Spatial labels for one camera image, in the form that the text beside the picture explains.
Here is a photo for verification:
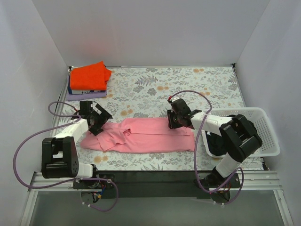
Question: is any pink polo shirt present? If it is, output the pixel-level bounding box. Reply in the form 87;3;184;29
80;117;195;153

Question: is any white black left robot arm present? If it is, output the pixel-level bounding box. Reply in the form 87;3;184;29
41;101;112;188

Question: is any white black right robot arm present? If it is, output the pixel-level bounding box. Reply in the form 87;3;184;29
167;98;262;187

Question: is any folded lavender shirt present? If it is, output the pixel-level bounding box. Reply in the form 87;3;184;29
65;91;107;101

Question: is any folded orange shirt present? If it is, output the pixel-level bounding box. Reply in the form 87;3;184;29
70;61;112;91

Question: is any floral patterned table mat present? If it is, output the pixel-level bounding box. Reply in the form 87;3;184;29
46;66;265;171

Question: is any black shirt in basket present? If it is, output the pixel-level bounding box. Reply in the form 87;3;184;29
202;114;235;156

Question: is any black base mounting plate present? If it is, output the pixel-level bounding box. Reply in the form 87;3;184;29
72;170;240;199

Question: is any white plastic laundry basket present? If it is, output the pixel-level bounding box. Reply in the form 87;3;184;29
202;107;280;159

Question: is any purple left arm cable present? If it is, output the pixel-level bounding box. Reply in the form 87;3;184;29
13;101;119;212

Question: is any aluminium front frame rail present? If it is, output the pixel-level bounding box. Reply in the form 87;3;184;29
20;170;293;226

